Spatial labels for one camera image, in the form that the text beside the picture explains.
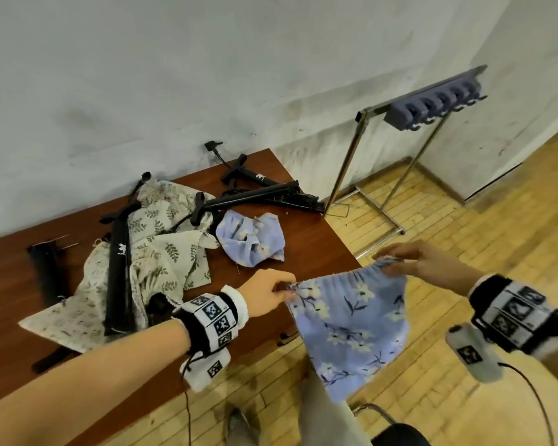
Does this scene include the left wrist camera with markers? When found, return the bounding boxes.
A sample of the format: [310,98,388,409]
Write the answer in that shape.
[171,285,250,393]

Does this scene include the right wrist camera with markers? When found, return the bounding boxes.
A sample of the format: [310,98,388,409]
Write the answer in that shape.
[445,273,558,384]

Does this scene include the person's right forearm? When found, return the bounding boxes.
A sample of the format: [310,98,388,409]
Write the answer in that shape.
[433,259,488,300]

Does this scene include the blue floral fabric piece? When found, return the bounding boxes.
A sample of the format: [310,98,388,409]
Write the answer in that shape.
[286,256,409,405]

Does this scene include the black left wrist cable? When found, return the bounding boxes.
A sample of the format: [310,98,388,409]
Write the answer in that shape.
[183,389,193,446]

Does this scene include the black chair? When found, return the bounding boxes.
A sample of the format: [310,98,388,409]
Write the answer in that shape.
[352,403,432,446]

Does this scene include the person's right hand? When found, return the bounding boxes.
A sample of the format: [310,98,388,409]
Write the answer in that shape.
[374,241,446,287]

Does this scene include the person's grey shoe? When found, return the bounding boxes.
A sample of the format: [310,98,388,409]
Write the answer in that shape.
[227,408,262,446]

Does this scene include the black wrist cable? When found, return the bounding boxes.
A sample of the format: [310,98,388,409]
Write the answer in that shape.
[498,361,557,446]
[183,389,193,446]

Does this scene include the black folded tripod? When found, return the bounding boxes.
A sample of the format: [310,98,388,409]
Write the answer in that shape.
[100,201,142,337]
[220,153,281,189]
[189,180,326,226]

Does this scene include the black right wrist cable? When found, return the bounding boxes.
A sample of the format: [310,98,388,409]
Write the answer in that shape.
[498,361,557,446]

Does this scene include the person's left forearm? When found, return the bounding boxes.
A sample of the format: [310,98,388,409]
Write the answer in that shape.
[0,317,192,425]

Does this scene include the chrome clothes rack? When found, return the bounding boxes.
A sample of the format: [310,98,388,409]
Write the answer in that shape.
[323,65,489,261]

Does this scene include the grey hook rail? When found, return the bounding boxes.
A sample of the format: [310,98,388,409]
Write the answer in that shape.
[383,65,489,133]

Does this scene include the wrist camera with markers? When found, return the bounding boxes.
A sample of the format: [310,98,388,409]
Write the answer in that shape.
[445,273,558,384]
[171,285,250,393]

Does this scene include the crumpled blue floral fabric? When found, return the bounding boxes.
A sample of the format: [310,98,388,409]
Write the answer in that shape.
[215,209,286,268]

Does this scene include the person's beige trouser leg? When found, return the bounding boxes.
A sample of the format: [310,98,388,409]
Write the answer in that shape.
[299,366,374,446]

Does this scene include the cream leaf-print fabric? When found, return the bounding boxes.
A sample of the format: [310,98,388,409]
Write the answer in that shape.
[18,179,216,354]

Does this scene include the person's left hand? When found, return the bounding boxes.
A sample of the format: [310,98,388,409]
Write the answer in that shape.
[237,269,298,319]

